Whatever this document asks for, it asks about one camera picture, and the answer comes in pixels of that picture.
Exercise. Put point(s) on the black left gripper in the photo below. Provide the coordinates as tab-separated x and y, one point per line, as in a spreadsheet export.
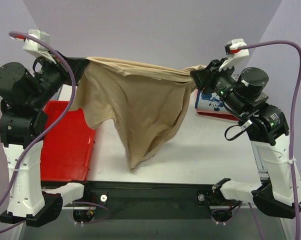
72	66

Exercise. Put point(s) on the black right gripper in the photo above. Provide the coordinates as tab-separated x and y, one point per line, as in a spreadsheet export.
206	75

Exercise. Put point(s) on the beige t-shirt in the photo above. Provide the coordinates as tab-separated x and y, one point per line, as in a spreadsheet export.
147	103

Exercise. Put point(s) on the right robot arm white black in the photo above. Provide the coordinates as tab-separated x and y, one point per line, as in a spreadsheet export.
267	130

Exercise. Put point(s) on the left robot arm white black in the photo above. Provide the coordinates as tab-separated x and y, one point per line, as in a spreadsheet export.
23	126

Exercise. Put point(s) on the folded blue printed t-shirt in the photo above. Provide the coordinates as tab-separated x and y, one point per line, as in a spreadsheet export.
209	103

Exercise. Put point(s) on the red plastic tray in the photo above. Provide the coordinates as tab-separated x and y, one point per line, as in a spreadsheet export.
67	150

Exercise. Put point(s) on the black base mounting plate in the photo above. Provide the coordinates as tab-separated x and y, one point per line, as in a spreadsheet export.
150	201

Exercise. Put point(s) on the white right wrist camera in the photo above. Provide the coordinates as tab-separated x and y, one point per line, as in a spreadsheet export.
234	54

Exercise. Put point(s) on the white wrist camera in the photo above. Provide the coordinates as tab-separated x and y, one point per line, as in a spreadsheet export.
234	54
34	48

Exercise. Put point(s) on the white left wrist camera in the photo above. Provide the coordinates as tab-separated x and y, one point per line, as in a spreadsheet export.
34	48

